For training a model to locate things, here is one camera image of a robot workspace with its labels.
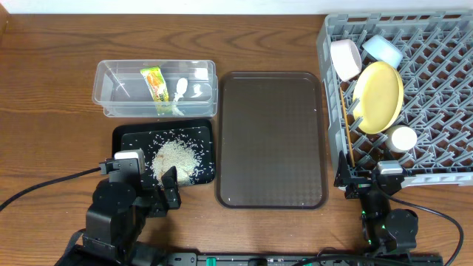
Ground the clear plastic bin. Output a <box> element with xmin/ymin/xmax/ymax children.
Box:
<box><xmin>92</xmin><ymin>60</ymin><xmax>218</xmax><ymax>117</ymax></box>

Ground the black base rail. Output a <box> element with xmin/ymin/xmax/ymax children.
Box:
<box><xmin>158</xmin><ymin>250</ymin><xmax>444</xmax><ymax>266</ymax></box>

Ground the black tray bin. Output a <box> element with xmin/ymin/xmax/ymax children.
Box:
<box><xmin>112</xmin><ymin>119</ymin><xmax>215</xmax><ymax>188</ymax></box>

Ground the black cable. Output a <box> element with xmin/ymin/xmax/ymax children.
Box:
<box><xmin>387</xmin><ymin>195</ymin><xmax>465</xmax><ymax>266</ymax></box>
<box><xmin>0</xmin><ymin>166</ymin><xmax>103</xmax><ymax>212</ymax></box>

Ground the left black cable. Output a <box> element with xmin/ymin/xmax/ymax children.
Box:
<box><xmin>0</xmin><ymin>166</ymin><xmax>103</xmax><ymax>212</ymax></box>

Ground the grey dishwasher rack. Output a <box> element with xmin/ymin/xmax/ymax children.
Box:
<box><xmin>317</xmin><ymin>10</ymin><xmax>472</xmax><ymax>187</ymax></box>

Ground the blue bowl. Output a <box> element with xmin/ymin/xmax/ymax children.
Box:
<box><xmin>362</xmin><ymin>35</ymin><xmax>403</xmax><ymax>69</ymax></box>

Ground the yellow plate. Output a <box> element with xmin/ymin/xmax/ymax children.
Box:
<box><xmin>353</xmin><ymin>61</ymin><xmax>404</xmax><ymax>134</ymax></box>

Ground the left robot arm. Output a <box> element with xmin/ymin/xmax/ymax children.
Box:
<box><xmin>56</xmin><ymin>158</ymin><xmax>181</xmax><ymax>265</ymax></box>

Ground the right black cable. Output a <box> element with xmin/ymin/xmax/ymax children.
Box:
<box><xmin>387</xmin><ymin>195</ymin><xmax>465</xmax><ymax>266</ymax></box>

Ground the white cup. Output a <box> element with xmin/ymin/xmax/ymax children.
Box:
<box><xmin>385</xmin><ymin>125</ymin><xmax>418</xmax><ymax>153</ymax></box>

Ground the white tissue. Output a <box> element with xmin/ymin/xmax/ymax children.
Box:
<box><xmin>171</xmin><ymin>78</ymin><xmax>188</xmax><ymax>116</ymax></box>

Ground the rice food waste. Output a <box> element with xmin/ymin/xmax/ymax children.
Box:
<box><xmin>140</xmin><ymin>126</ymin><xmax>215</xmax><ymax>186</ymax></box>

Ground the green snack wrapper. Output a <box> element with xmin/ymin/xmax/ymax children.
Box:
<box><xmin>140</xmin><ymin>66</ymin><xmax>171</xmax><ymax>115</ymax></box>

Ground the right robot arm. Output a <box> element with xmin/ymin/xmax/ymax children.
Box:
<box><xmin>334</xmin><ymin>152</ymin><xmax>418</xmax><ymax>256</ymax></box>

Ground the wooden chopstick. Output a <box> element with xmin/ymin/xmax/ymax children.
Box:
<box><xmin>339</xmin><ymin>86</ymin><xmax>355</xmax><ymax>168</ymax></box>

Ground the brown serving tray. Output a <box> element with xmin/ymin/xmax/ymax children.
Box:
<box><xmin>216</xmin><ymin>72</ymin><xmax>328</xmax><ymax>210</ymax></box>

